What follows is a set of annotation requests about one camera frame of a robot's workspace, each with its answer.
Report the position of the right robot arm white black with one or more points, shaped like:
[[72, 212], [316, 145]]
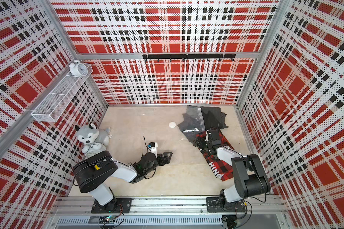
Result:
[[247, 171]]

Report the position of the husky plush toy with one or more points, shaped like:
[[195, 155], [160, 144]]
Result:
[[92, 137]]

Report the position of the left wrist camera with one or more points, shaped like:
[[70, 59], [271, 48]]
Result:
[[152, 146]]

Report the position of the white wire shelf basket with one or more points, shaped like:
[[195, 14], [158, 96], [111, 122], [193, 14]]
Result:
[[55, 102]]

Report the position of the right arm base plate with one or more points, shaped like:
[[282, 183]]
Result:
[[219, 205]]

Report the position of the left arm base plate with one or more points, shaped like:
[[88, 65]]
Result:
[[117, 204]]

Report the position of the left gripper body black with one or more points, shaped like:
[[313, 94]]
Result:
[[158, 161]]

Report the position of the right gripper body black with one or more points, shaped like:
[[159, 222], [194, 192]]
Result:
[[204, 144]]

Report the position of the white alarm clock on shelf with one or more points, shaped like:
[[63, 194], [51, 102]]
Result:
[[78, 68]]

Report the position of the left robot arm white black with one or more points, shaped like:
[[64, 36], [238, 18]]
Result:
[[90, 174]]

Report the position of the white alarm clock on table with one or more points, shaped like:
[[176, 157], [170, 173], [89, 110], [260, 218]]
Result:
[[95, 150]]

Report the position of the black hook rail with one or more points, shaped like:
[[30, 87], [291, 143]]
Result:
[[188, 56]]

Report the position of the clear vacuum bag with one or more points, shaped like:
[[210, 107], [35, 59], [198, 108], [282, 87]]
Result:
[[192, 124]]

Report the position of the aluminium mounting rail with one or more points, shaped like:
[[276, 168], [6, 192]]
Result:
[[169, 205]]

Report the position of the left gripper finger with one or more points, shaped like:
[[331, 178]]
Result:
[[164, 161], [167, 155]]

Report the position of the red black plaid shirt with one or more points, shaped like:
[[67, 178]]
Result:
[[219, 159]]

